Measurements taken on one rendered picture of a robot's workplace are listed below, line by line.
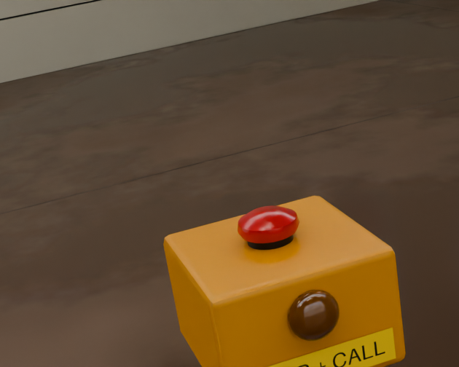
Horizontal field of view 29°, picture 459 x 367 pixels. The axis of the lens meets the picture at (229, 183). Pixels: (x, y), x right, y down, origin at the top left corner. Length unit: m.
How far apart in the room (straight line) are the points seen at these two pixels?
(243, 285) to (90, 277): 2.78
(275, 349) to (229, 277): 0.05
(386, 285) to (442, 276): 2.36
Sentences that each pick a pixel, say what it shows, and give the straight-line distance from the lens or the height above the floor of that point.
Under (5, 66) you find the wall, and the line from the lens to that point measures 7.40.
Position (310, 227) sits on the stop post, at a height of 1.08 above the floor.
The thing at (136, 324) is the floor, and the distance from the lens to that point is 2.88.
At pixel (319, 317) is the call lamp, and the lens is 0.52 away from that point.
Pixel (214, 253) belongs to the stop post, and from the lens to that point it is 0.56.
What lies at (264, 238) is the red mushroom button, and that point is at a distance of 0.55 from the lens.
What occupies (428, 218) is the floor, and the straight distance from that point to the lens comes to 3.34.
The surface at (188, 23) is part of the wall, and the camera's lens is 7.63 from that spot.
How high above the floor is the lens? 1.31
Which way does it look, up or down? 19 degrees down
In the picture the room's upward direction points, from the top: 10 degrees counter-clockwise
